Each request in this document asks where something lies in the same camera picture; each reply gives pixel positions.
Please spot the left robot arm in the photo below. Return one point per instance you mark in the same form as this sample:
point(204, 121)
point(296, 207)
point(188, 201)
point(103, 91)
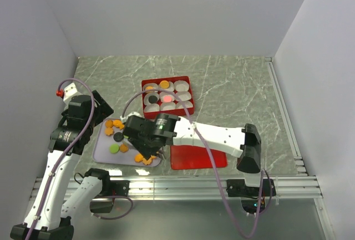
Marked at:
point(51, 216)

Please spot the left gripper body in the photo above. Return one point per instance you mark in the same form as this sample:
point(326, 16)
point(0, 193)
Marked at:
point(102, 111)

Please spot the orange leaf cookie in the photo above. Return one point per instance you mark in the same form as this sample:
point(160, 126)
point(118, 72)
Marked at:
point(147, 161)
point(109, 131)

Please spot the orange leaf cookie bottom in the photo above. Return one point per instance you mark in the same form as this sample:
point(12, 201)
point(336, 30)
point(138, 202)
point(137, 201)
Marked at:
point(147, 161)

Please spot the red box lid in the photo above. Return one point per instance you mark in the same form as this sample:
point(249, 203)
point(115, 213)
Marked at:
point(189, 158)

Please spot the green sandwich cookie lower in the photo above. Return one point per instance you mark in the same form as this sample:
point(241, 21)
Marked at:
point(114, 148)

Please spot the aluminium rail right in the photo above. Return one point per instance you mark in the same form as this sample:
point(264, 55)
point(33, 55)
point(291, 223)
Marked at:
point(300, 165)

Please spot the orange round cookie hidden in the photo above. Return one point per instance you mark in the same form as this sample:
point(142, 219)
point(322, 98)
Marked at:
point(164, 84)

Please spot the orange leaf cookie top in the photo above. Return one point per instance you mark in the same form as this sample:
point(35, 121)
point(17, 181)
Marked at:
point(109, 131)

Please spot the brown round cookie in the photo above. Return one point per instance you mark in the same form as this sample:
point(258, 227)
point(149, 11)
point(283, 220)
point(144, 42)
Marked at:
point(123, 148)

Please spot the metal tongs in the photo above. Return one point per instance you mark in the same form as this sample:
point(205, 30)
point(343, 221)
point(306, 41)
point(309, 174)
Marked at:
point(159, 154)

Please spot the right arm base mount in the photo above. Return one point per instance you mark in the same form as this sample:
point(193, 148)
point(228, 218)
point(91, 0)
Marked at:
point(237, 188)

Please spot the chocolate chip cookie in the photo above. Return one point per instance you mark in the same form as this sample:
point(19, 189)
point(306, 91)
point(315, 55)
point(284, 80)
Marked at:
point(109, 124)

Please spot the red cookie box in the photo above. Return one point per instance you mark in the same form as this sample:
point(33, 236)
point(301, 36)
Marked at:
point(176, 95)

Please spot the black sandwich cookie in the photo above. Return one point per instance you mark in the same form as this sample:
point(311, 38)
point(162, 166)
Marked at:
point(118, 137)
point(152, 99)

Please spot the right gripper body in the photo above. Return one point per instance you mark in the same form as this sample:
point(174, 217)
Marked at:
point(143, 146)

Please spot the orange fish cookie bottom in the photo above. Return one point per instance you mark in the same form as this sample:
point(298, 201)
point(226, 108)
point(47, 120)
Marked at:
point(138, 158)

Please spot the lavender plastic tray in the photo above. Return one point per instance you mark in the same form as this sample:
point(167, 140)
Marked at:
point(101, 150)

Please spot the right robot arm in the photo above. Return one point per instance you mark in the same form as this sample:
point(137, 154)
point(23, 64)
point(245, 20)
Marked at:
point(243, 143)

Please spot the orange fish cookie top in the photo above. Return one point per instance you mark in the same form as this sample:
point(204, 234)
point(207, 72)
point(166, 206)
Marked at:
point(118, 124)

